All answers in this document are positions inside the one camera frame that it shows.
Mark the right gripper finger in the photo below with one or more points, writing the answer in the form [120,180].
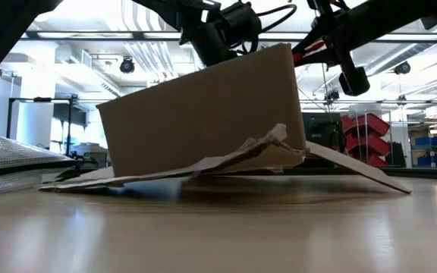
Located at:
[309,38]
[319,58]

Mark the red box cutter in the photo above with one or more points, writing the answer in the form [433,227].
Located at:
[309,48]

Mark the brown cardboard shipping box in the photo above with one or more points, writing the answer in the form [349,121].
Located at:
[203,121]

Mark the clear zip pouch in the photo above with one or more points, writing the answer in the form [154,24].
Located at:
[13,159]

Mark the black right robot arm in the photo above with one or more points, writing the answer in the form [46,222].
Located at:
[393,19]

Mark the black ceiling spotlight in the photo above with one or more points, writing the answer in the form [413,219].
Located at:
[332,95]
[127,65]
[402,67]

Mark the red storage bin rack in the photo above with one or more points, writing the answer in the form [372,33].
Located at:
[366,140]

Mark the blue storage bins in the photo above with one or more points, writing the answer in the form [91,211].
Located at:
[436,141]

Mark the black background robot arms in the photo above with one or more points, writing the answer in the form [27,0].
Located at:
[83,160]

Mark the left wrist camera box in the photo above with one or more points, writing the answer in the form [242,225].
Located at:
[241,21]

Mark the black aluminium table frame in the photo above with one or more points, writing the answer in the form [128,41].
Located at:
[427,172]

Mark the black background frame stand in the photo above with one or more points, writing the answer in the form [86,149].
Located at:
[8,117]

